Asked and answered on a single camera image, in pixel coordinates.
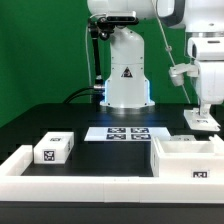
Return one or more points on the white cabinet top block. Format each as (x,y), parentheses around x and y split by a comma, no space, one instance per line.
(54,148)

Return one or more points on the white table border fence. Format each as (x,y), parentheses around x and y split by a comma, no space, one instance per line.
(15,186)

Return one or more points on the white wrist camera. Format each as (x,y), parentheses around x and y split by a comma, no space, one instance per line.
(178,71)

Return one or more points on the grey depth camera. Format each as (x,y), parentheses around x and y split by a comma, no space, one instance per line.
(119,17)

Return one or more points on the white cabinet body box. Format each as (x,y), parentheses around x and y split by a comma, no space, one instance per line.
(187,159)

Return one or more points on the white marker sheet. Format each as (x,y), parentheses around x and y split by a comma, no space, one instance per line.
(126,133)

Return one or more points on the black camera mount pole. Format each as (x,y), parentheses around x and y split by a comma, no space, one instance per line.
(97,50)

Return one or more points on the white cabinet door panel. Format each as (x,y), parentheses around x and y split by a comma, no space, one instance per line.
(201,123)
(182,138)

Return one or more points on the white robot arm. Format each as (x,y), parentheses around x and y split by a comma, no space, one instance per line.
(127,88)

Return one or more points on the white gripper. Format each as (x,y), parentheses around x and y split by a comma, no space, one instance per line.
(209,85)

